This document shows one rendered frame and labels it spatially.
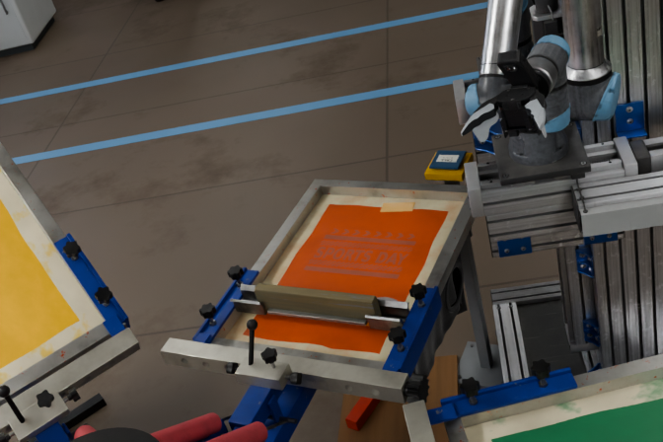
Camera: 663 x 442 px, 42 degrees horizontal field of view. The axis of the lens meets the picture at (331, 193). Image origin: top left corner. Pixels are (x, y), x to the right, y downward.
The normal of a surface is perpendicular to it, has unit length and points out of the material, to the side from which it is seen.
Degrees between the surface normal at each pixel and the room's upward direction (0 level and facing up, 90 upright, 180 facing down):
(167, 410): 0
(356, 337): 0
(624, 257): 90
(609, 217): 90
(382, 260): 0
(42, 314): 32
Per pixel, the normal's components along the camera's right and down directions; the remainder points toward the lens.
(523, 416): -0.23, -0.81
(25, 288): 0.11, -0.51
